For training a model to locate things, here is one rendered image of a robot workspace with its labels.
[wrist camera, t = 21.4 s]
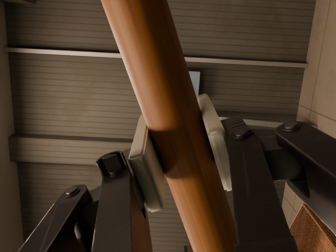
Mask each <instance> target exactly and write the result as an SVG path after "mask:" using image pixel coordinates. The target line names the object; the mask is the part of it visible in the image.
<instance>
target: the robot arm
mask: <svg viewBox="0 0 336 252"><path fill-rule="evenodd" d="M197 101H198V105H199V108H200V111H201V115H202V119H203V122H204V125H205V129H206V132H207V135H208V139H209V142H210V145H211V149H212V152H213V155H214V159H215V162H216V165H217V169H218V172H219V175H220V178H221V182H222V185H223V188H224V190H227V192H228V191H232V197H233V208H234V218H235V229H236V239H237V243H236V244H234V246H233V249H234V252H299V250H298V247H297V244H296V241H295V238H294V236H293V235H291V232H290V230H289V227H288V224H287V221H286V218H285V215H284V212H283V209H282V206H281V203H280V200H279V197H278V194H277V191H276V188H275V185H274V182H273V181H284V180H286V183H287V185H288V186H289V187H290V188H291V189H292V191H293V192H294V193H295V194H296V195H297V196H298V197H299V198H300V199H301V200H302V201H303V202H304V203H305V204H306V205H307V206H308V207H309V208H310V209H311V210H312V211H313V212H314V213H315V214H316V216H317V217H318V218H319V219H320V220H321V221H322V222H323V223H324V224H325V225H326V226H327V227H328V228H329V229H330V230H331V231H332V232H333V233H334V234H335V235H336V139H335V138H334V137H332V136H330V135H328V134H326V133H324V132H323V131H321V130H319V129H317V128H315V127H313V126H312V125H310V124H308V123H306V122H303V121H296V120H295V121H288V122H287V123H283V124H281V125H279V126H278V127H277V128H276V129H275V134H276V135H273V136H258V134H257V132H256V131H255V130H253V129H249V127H248V126H247V125H246V123H245V122H244V120H243V119H242V118H241V117H238V116H233V117H230V118H226V119H223V120H220V119H219V117H218V115H217V113H216V110H215V108H214V106H213V104H212V102H211V100H210V98H209V96H208V94H206V93H204V94H201V95H198V97H197ZM96 165H97V167H98V169H99V171H100V174H101V176H102V182H101V185H100V186H98V187H96V188H94V189H92V190H90V191H89V190H88V188H87V186H86V185H85V184H79V185H76V186H71V187H69V188H68V189H67V190H66V191H64V192H63V193H62V194H61V195H60V196H59V197H58V199H57V200H56V201H55V203H54V204H53V205H52V207H51V208H50V209H49V211H48V212H47V213H46V215H45V216H44V217H43V219H42V220H41V221H40V223H39V224H38V225H37V227H36V228H35V229H34V231H33V232H32V233H31V235H30V236H29V237H28V239H27V240H26V241H25V243H24V244H23V245H22V247H21V248H20V249H19V251H18V252H153V248H152V241H151V234H150V226H149V219H148V213H147V211H146V208H145V206H144V204H146V206H147V209H148V211H150V212H152V213H153V212H156V211H160V210H162V209H163V207H164V170H163V167H162V165H161V162H160V159H159V156H158V154H157V151H156V148H155V146H154V143H153V140H152V137H151V135H150V132H149V129H148V127H147V124H146V121H145V118H144V116H143V113H141V115H140V117H139V121H138V124H137V128H136V132H135V135H134V139H133V143H132V146H131V148H129V149H126V150H123V151H120V150H116V151H112V152H109V153H107V154H105V155H103V156H101V157H100V158H99V159H97V161H96ZM75 234H76V235H75ZM76 236H77V237H76Z"/></svg>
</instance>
